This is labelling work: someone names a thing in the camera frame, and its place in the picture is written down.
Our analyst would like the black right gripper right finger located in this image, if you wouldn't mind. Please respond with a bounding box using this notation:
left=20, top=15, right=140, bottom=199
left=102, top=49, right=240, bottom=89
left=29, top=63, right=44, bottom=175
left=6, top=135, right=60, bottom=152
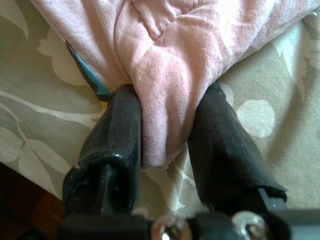
left=186, top=81, right=288, bottom=214

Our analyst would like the teal fabric strip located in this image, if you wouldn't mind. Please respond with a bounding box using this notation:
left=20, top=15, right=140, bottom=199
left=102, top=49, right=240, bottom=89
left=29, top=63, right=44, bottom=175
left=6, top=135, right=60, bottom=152
left=65, top=41, right=112, bottom=102

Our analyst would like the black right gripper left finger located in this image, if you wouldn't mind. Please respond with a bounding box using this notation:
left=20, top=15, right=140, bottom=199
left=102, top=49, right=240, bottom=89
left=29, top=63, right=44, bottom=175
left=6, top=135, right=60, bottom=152
left=62, top=83, right=143, bottom=216

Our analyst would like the pink cartoon blanket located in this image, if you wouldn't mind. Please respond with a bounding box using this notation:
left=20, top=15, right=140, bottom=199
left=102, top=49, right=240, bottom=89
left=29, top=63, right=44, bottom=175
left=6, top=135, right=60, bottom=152
left=31, top=0, right=320, bottom=168

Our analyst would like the beige floral bed sheet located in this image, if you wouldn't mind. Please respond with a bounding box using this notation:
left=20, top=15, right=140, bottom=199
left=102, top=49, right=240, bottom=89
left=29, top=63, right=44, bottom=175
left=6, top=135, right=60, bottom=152
left=0, top=0, right=320, bottom=216

